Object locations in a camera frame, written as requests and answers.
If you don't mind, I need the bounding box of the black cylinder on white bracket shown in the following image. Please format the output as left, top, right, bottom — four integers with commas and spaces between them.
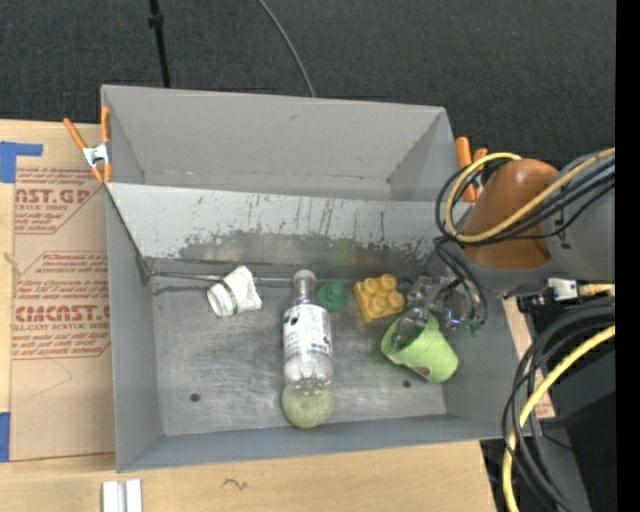
516, 277, 582, 314

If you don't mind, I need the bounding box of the green fuzzy ball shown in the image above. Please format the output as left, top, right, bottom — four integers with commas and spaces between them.
280, 384, 336, 430

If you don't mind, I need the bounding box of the crumpled white paper cup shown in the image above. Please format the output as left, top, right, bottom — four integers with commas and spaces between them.
206, 264, 264, 319

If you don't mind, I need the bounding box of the clear plastic bottle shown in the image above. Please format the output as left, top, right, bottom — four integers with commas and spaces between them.
282, 268, 335, 397

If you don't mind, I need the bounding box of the light green cup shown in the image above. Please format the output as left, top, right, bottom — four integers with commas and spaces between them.
379, 312, 460, 385

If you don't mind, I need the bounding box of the yellow toy brick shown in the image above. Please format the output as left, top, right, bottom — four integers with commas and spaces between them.
352, 273, 406, 324

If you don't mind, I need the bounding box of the brown cardboard board red print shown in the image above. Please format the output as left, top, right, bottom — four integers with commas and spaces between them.
0, 118, 117, 462

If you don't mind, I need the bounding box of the grey metal bin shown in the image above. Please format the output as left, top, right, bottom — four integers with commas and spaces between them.
99, 83, 527, 474

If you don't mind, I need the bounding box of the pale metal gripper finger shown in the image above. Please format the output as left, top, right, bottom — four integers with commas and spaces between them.
392, 310, 430, 350
404, 277, 435, 321

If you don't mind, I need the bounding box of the small green toy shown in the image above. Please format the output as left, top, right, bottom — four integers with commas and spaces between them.
315, 279, 349, 313

